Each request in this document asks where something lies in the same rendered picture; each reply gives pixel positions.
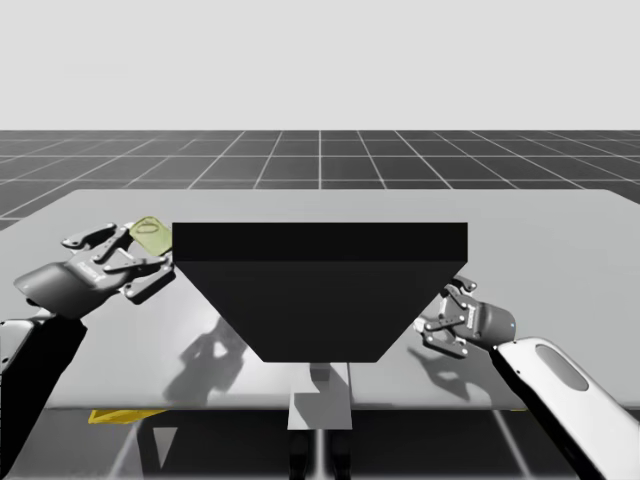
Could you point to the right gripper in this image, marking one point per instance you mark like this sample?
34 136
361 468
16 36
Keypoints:
490 324

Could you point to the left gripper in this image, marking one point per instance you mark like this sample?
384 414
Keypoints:
60 290

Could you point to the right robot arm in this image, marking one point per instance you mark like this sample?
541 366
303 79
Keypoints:
560 395

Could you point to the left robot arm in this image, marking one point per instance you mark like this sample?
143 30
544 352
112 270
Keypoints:
35 380

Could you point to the black screen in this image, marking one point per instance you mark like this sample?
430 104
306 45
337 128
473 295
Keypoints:
320 290

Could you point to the green and blue rectangular can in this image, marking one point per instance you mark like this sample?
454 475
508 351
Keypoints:
152 237

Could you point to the grey stand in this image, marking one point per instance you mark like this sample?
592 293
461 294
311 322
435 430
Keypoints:
320 407

